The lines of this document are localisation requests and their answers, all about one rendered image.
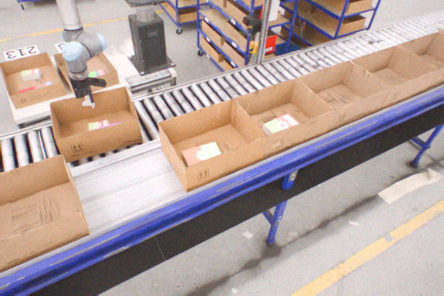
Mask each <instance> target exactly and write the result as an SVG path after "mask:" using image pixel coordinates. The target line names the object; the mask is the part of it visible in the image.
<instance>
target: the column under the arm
mask: <svg viewBox="0 0 444 296"><path fill-rule="evenodd" d="M153 12H154V11H153ZM128 23H129V27H130V34H131V39H132V43H133V51H134V55H129V56H127V58H128V59H129V60H130V63H131V65H132V66H133V67H134V68H135V69H136V70H137V72H138V73H139V74H140V76H145V75H147V74H150V73H153V72H156V71H163V70H165V69H169V68H171V67H176V65H175V64H174V62H173V61H172V60H171V59H170V58H169V57H168V56H167V49H166V41H165V33H164V20H163V18H161V17H160V16H159V15H158V14H157V13H156V12H154V19H153V20H152V21H146V22H144V21H139V20H138V19H137V13H135V14H131V15H128Z"/></svg>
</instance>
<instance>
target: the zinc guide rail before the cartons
mask: <svg viewBox="0 0 444 296"><path fill-rule="evenodd" d="M158 148H161V144H160V138H159V139H155V140H153V141H150V142H148V143H144V144H142V145H139V146H135V147H134V148H131V149H128V150H125V151H122V152H120V153H115V154H112V155H109V156H107V157H103V158H100V159H98V160H95V161H92V162H89V163H87V164H83V165H81V166H78V167H75V168H72V169H69V170H70V173H71V174H72V176H73V178H75V177H78V176H81V175H84V174H86V173H89V172H92V171H97V170H99V169H102V168H105V167H107V166H111V165H113V164H116V163H118V162H122V161H123V160H126V159H130V158H132V157H134V156H137V155H140V154H142V153H146V152H148V151H152V150H155V149H158Z"/></svg>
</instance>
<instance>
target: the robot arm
mask: <svg viewBox="0 0 444 296"><path fill-rule="evenodd" d="M56 1H57V5H58V9H59V12H60V16H61V19H62V24H63V28H64V30H63V31H62V39H63V40H64V41H65V42H66V44H64V45H63V47H62V56H63V58H64V60H65V63H66V65H67V70H68V72H69V80H70V82H71V86H72V88H73V90H74V93H75V95H76V99H79V98H84V97H85V101H84V102H83V105H84V106H86V105H91V106H92V108H94V100H93V97H92V90H91V88H90V85H93V86H97V87H106V85H107V83H106V81H105V80H104V79H100V78H92V77H88V75H89V71H88V68H87V64H86V62H87V61H88V60H90V59H92V58H93V57H95V56H96V55H98V54H100V53H101V52H104V50H106V48H107V44H106V41H105V38H104V36H102V34H100V33H95V34H93V35H91V34H89V33H86V32H84V30H83V25H82V24H81V20H80V15H79V12H78V6H77V3H76V0H56ZM129 1H131V2H134V3H148V2H152V1H156V0H129ZM88 94H89V95H88Z"/></svg>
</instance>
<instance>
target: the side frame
mask: <svg viewBox="0 0 444 296"><path fill-rule="evenodd" d="M442 104H444V88H442V89H440V90H438V91H435V92H433V93H431V94H428V95H426V96H422V97H420V98H417V99H415V100H413V101H410V102H408V103H407V104H404V105H402V106H399V107H397V108H395V109H393V110H390V111H388V112H385V113H383V114H381V115H379V116H376V117H374V118H371V119H368V120H367V121H364V122H362V123H359V124H357V125H354V126H352V127H351V128H348V129H346V130H344V131H342V132H339V133H337V134H334V135H332V136H328V137H326V138H324V139H321V140H320V141H317V142H315V143H313V144H310V145H308V146H305V147H304V148H301V149H300V150H297V151H293V152H292V153H289V154H287V155H284V156H282V157H280V158H278V159H275V160H273V161H271V162H269V163H267V164H265V165H263V166H258V167H256V168H254V169H251V170H249V171H248V172H245V173H243V174H241V175H238V176H236V177H234V178H232V179H230V180H226V181H224V182H221V183H219V184H217V185H215V186H212V187H210V188H208V189H205V190H204V191H201V192H200V193H197V194H195V195H192V196H190V197H188V198H185V199H182V200H180V201H177V202H175V203H173V204H170V205H169V206H166V207H165V208H162V209H160V210H157V211H155V212H153V213H151V214H148V215H146V216H144V217H142V218H140V219H137V220H135V221H132V222H131V223H128V224H126V225H123V226H120V227H118V228H116V229H113V230H111V231H109V232H106V233H104V234H102V235H100V236H97V237H96V238H93V239H91V240H89V241H86V242H84V243H81V244H80V245H77V246H75V247H72V248H70V249H68V250H66V251H64V252H61V253H59V254H57V255H55V256H52V257H50V258H47V259H45V260H43V261H40V262H39V263H36V264H34V265H32V266H30V267H27V268H25V269H23V270H20V271H18V272H16V273H14V274H11V275H9V276H7V277H4V278H2V279H0V296H27V295H30V294H31V293H34V292H36V291H38V290H40V289H42V288H45V287H47V286H49V285H51V284H54V283H55V282H57V281H60V280H61V279H64V278H65V277H68V276H70V275H72V274H74V273H76V272H79V271H81V270H83V269H85V268H88V267H90V266H91V265H93V264H95V263H98V262H99V261H102V260H104V259H106V258H108V257H110V256H112V255H115V254H117V253H119V252H120V251H123V250H125V249H127V248H129V247H132V246H134V245H137V244H139V243H142V242H143V241H145V240H147V239H150V238H152V237H154V236H156V235H158V234H161V233H162V232H164V231H166V230H168V229H171V228H172V227H175V226H177V225H179V224H181V223H183V222H185V221H187V220H189V219H191V218H194V217H197V216H199V215H201V214H203V213H205V212H207V211H210V210H212V209H214V208H216V207H218V206H220V205H222V204H224V203H226V202H229V201H231V200H233V199H234V198H238V197H240V196H242V195H245V194H247V193H249V192H250V191H253V190H255V189H257V188H259V187H261V186H264V185H265V184H267V183H269V182H270V183H271V182H273V181H275V180H277V179H280V178H281V177H283V176H285V175H288V174H290V173H292V172H294V171H296V170H298V169H300V168H303V167H306V166H308V165H310V164H312V163H314V162H317V161H318V160H320V159H322V158H324V157H327V156H328V155H331V154H333V153H337V152H339V151H341V150H343V149H344V148H347V147H349V146H351V145H353V144H355V143H358V142H360V141H362V140H364V139H367V138H369V137H371V136H373V135H376V134H378V133H380V132H382V131H385V130H387V129H389V128H391V127H393V126H395V125H397V124H399V123H402V122H404V121H406V120H407V119H410V118H412V117H415V116H418V115H420V114H422V113H424V112H426V111H429V110H431V109H433V108H435V107H438V106H439V105H442ZM276 169H277V170H276ZM230 190H231V191H230ZM217 196H218V197H217ZM191 207H192V208H191ZM190 208H191V209H190ZM176 214H177V215H176ZM162 220H163V221H162ZM146 227H148V228H146ZM131 234H133V235H131ZM115 242H116V243H115ZM97 250H98V251H97ZM81 257H82V258H81ZM80 258H81V259H80ZM62 265H64V266H62ZM61 266H62V267H61ZM43 274H44V275H43ZM23 283H24V284H23ZM1 293H3V294H1Z"/></svg>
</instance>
